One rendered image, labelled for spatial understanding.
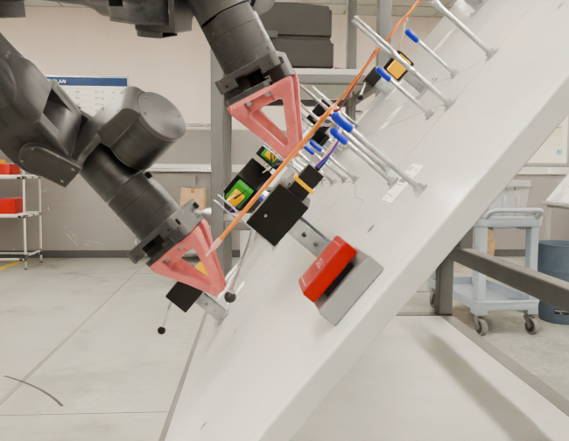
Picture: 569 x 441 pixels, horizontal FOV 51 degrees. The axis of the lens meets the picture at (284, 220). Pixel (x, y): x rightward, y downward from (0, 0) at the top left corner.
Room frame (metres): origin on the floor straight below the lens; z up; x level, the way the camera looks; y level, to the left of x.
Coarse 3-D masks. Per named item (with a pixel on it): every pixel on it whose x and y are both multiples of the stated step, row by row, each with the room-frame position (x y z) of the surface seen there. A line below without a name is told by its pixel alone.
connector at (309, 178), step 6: (306, 168) 0.62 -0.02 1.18; (312, 168) 0.62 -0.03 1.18; (318, 168) 0.62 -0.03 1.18; (300, 174) 0.62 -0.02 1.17; (306, 174) 0.62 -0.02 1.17; (312, 174) 0.62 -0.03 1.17; (318, 174) 0.62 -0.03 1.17; (294, 180) 0.62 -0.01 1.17; (306, 180) 0.62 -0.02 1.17; (312, 180) 0.62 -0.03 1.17; (318, 180) 0.62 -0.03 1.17; (288, 186) 0.63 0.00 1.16; (294, 186) 0.62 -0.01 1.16; (300, 186) 0.62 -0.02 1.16; (312, 186) 0.62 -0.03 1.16; (294, 192) 0.62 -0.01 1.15; (300, 192) 0.62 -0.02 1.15; (306, 192) 0.62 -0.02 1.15; (300, 198) 0.62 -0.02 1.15
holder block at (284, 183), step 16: (272, 192) 0.61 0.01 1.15; (288, 192) 0.61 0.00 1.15; (256, 208) 0.63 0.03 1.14; (272, 208) 0.62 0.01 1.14; (288, 208) 0.61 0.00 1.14; (304, 208) 0.61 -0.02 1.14; (256, 224) 0.62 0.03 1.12; (272, 224) 0.62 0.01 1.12; (288, 224) 0.62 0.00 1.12; (272, 240) 0.62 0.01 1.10
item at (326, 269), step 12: (336, 240) 0.46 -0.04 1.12; (324, 252) 0.47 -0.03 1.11; (336, 252) 0.43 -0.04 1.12; (348, 252) 0.43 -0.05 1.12; (312, 264) 0.47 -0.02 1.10; (324, 264) 0.43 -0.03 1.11; (336, 264) 0.43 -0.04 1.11; (348, 264) 0.44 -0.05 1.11; (312, 276) 0.44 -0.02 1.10; (324, 276) 0.43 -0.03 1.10; (336, 276) 0.43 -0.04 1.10; (312, 288) 0.43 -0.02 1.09; (324, 288) 0.43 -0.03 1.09; (312, 300) 0.43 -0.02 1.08
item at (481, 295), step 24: (528, 216) 4.25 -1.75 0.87; (480, 240) 4.23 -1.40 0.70; (528, 240) 4.31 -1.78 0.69; (528, 264) 4.30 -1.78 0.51; (432, 288) 5.07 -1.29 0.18; (456, 288) 5.03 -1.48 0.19; (480, 288) 4.22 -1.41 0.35; (504, 288) 4.78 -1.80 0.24; (480, 312) 4.21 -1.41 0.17; (528, 312) 4.26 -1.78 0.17
